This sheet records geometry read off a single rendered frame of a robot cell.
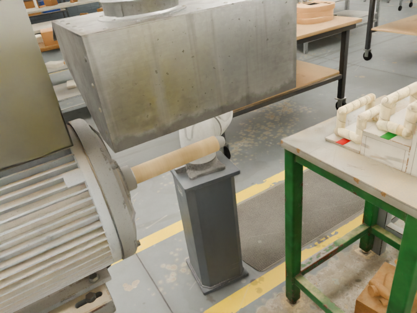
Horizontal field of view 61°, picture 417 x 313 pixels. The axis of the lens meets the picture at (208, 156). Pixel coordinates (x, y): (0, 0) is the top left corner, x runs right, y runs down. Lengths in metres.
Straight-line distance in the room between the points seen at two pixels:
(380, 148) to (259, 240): 1.22
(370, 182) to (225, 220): 0.82
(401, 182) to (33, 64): 1.02
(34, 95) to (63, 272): 0.25
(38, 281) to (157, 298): 1.54
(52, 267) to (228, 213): 1.28
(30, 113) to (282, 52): 0.35
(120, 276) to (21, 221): 1.75
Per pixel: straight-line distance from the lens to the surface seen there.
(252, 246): 2.24
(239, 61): 0.50
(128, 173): 0.64
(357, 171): 1.22
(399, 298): 1.35
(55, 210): 0.53
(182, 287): 2.10
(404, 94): 1.30
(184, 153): 0.68
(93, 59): 0.42
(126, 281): 2.22
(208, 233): 1.78
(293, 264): 1.75
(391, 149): 1.24
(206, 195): 1.64
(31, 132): 0.51
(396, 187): 1.18
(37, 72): 0.49
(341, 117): 1.36
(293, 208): 1.52
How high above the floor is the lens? 1.59
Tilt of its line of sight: 30 degrees down
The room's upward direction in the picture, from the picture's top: 8 degrees counter-clockwise
